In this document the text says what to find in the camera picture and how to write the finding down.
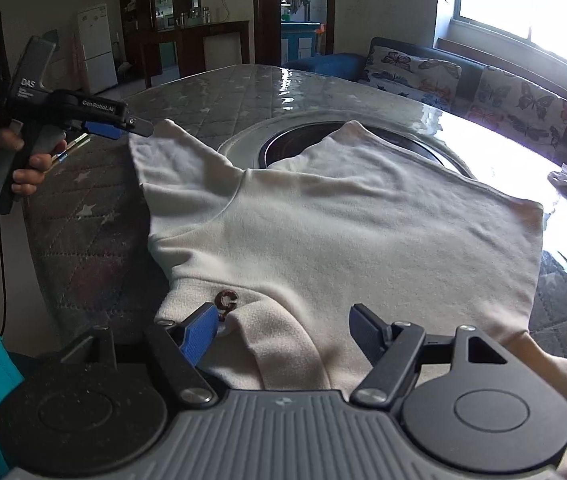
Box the blue sofa bench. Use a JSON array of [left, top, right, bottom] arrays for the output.
[[283, 37, 567, 171]]

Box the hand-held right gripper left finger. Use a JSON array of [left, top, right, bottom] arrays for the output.
[[58, 303, 220, 407]]

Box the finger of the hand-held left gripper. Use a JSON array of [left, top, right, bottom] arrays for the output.
[[82, 114, 155, 139]]

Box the window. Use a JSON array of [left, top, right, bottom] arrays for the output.
[[436, 0, 567, 83]]

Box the blue cabinet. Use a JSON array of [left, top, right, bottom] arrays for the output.
[[280, 21, 325, 63]]

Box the small butterfly print cushion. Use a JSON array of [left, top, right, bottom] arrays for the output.
[[363, 42, 464, 100]]

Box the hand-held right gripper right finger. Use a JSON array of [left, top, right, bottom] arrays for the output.
[[348, 303, 510, 408]]

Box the dark wooden cabinet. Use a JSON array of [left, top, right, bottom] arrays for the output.
[[118, 0, 251, 88]]

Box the white refrigerator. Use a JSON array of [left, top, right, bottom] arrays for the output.
[[77, 4, 118, 95]]

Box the wooden door frame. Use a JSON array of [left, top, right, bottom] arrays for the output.
[[253, 0, 337, 66]]

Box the black cable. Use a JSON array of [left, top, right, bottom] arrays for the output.
[[0, 212, 8, 337]]

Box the cream sweater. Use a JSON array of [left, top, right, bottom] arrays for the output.
[[127, 119, 567, 480]]

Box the large butterfly print cushion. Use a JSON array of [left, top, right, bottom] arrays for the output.
[[468, 66, 567, 148]]

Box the round black induction cooktop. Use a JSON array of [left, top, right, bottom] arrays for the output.
[[258, 125, 474, 178]]

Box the person's left hand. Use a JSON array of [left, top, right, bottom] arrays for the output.
[[0, 126, 67, 197]]

